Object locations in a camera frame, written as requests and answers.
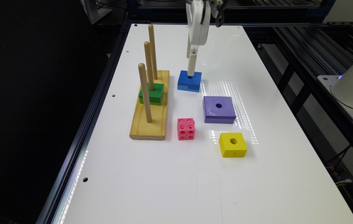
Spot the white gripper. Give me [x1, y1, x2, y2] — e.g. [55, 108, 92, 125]
[186, 0, 219, 77]

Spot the wooden peg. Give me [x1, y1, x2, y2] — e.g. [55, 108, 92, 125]
[144, 41, 155, 91]
[148, 24, 158, 80]
[138, 63, 152, 123]

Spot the purple block with hole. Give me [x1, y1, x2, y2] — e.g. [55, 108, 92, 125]
[203, 96, 236, 124]

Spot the pink linking cube cluster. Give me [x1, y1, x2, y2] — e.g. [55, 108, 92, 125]
[177, 118, 195, 141]

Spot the yellow block with hole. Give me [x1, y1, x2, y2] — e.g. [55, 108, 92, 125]
[219, 133, 247, 157]

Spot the rear wooden peg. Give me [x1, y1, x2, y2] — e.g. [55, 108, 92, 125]
[148, 24, 158, 80]

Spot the wooden peg base board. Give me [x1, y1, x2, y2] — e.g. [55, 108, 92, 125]
[129, 70, 170, 141]

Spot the blue block with hole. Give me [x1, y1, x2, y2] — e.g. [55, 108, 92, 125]
[177, 70, 202, 92]

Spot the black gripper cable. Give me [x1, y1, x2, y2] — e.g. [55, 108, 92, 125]
[214, 0, 229, 29]

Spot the light green block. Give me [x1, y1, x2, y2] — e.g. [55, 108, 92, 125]
[139, 93, 163, 105]

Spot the middle wooden peg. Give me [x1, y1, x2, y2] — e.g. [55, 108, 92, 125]
[144, 41, 155, 91]

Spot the dark green block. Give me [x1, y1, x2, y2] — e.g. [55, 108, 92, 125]
[148, 83, 164, 96]

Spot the front wooden peg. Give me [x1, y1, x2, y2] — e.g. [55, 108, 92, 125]
[138, 63, 152, 123]

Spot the black aluminium frame rack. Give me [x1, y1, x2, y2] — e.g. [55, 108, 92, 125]
[246, 22, 353, 177]

